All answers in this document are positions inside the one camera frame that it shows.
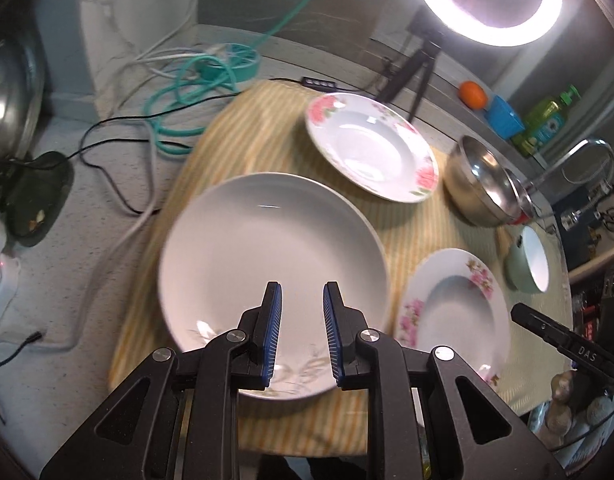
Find light green ceramic bowl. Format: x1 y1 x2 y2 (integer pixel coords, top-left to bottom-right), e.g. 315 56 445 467
505 226 549 294

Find pink flower white plate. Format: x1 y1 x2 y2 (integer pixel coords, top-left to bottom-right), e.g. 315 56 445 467
394 248 511 388

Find small red steel bowl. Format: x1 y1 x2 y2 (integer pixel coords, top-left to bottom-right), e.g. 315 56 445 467
506 168 536 226

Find plain white bamboo plate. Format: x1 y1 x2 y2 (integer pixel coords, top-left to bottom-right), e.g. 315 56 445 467
158 172 389 401

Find large steel bowl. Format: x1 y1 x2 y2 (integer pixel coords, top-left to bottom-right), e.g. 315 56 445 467
443 136 522 228

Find rose rimmed white plate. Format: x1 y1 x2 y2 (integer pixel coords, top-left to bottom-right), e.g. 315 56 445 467
305 92 439 204

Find chrome kitchen faucet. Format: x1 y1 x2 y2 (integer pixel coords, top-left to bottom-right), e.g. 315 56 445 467
524 138 614 206

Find gloved right hand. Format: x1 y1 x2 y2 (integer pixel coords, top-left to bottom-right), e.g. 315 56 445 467
537 370 614 451

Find black scissors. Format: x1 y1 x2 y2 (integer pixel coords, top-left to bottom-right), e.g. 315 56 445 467
599 207 614 233

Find yellow striped cloth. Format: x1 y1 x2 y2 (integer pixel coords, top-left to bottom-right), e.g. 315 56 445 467
107 79 573 458

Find chrome pull-out sprayer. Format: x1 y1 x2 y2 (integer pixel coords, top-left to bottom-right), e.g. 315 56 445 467
554 180 614 232

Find green dish soap bottle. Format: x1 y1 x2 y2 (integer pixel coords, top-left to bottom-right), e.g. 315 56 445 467
511 84 580 158

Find blue fluted cup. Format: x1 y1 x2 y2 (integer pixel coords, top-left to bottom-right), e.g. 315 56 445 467
485 96 525 140

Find dark green dish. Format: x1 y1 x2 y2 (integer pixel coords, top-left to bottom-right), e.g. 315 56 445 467
2 151 74 247

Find orange tangerine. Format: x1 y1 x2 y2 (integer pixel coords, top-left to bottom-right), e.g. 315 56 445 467
458 80 488 110

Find steel pot lid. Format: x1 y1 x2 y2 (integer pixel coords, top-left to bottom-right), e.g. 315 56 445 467
0 32 44 199

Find teal round power strip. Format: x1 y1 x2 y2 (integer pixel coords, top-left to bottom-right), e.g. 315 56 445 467
199 42 260 82

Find black tripod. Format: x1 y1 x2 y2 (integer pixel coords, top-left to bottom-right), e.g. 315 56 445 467
375 6 445 122

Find black inline remote cable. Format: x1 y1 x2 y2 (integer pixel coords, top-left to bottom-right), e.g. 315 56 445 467
0 76 389 371

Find teal cable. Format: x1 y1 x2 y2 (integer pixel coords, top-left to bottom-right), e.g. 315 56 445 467
142 0 339 157

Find white cable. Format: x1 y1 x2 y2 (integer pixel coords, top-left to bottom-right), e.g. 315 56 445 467
0 0 224 354

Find white ring light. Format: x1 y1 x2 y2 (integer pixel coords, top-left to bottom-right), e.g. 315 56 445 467
423 0 563 47

